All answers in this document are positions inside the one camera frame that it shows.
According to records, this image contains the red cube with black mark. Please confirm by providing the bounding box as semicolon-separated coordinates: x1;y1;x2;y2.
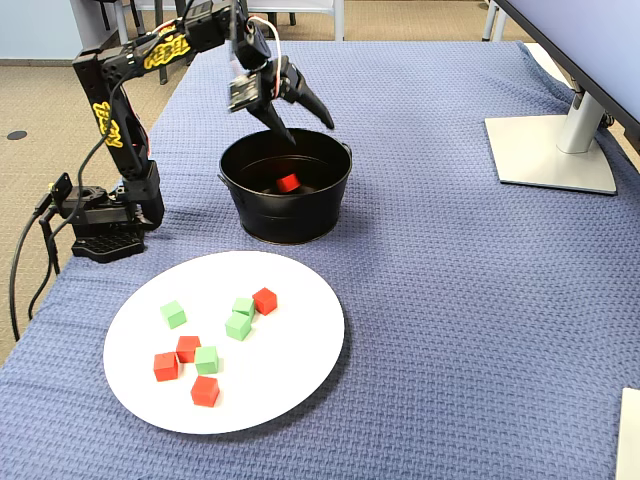
152;351;180;383

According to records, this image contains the light grey table leg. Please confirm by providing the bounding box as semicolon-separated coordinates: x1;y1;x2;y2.
113;0;132;46

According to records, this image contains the blue knit tablecloth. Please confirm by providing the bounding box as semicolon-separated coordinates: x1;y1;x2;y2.
0;39;640;480

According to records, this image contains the silver monitor stand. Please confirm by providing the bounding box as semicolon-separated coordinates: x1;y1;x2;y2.
483;79;620;196

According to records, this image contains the black monitor cable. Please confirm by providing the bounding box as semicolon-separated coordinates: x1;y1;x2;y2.
599;110;629;139

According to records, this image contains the white round plate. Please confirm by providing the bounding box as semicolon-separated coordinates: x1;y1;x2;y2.
102;249;347;436

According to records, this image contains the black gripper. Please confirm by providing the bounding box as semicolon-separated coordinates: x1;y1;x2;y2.
232;17;336;147

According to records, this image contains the black metal bucket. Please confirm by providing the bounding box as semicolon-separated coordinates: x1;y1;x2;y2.
217;127;354;246

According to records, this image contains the white flat board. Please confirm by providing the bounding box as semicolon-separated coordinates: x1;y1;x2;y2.
614;387;640;480

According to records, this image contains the light blue desk panel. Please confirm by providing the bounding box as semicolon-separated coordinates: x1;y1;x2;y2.
247;0;347;42

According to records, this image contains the large monitor screen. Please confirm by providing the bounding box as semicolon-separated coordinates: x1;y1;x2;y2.
492;0;640;129

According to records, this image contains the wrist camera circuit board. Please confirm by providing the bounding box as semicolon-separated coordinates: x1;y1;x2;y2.
227;71;265;115

